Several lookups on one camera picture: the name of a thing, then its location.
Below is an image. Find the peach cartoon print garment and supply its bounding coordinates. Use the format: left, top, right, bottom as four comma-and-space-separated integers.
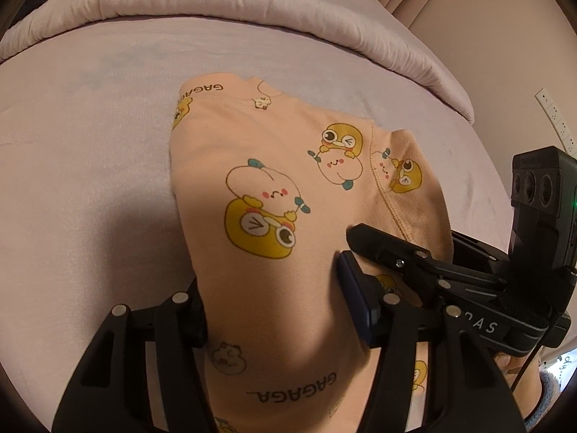
170, 74, 454, 433

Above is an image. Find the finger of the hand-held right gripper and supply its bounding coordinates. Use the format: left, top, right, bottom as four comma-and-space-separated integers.
346, 223, 440, 280

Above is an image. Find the white power strip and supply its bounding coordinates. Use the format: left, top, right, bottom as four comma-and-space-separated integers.
536, 87, 577, 156

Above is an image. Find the person's right forearm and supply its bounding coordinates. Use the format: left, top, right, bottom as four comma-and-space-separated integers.
493, 352, 569, 433

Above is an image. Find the lilac bed sheet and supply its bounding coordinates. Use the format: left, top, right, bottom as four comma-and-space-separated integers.
0, 16, 517, 429

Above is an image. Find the black cable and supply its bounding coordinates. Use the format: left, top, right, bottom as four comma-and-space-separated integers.
511, 347, 542, 391

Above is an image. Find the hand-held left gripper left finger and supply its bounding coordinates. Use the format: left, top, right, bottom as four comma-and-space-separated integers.
52, 277, 217, 433

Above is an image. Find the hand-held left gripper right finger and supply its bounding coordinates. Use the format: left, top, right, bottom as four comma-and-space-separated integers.
336, 252, 526, 433

